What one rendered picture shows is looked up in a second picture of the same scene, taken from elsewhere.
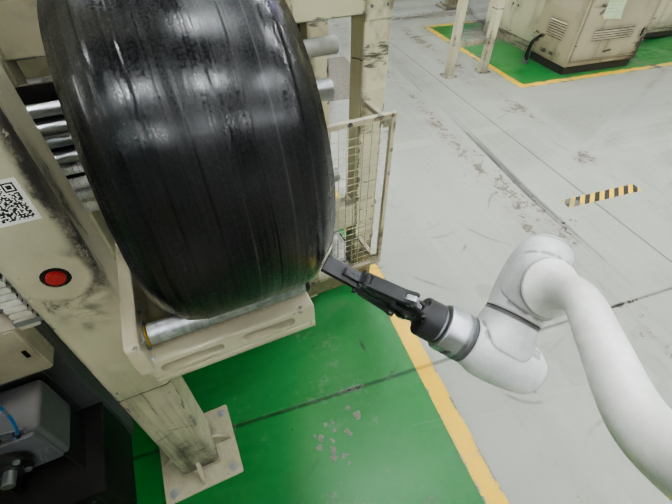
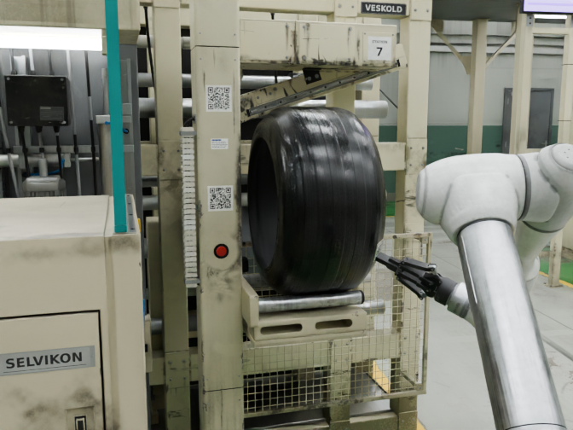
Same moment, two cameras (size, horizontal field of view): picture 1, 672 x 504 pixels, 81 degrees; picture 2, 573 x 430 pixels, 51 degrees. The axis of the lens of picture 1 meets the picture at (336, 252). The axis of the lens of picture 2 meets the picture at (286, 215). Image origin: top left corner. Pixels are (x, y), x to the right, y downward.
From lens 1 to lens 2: 126 cm
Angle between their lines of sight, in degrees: 37
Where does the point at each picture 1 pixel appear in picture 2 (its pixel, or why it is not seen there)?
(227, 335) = (306, 316)
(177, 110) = (324, 147)
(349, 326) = not seen: outside the picture
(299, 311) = (356, 314)
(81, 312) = (221, 283)
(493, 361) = not seen: hidden behind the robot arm
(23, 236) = (220, 218)
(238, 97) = (347, 146)
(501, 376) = not seen: hidden behind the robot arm
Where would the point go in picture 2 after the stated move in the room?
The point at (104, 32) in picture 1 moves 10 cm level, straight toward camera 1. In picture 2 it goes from (300, 123) to (313, 123)
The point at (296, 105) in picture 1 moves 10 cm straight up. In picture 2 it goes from (370, 153) to (371, 117)
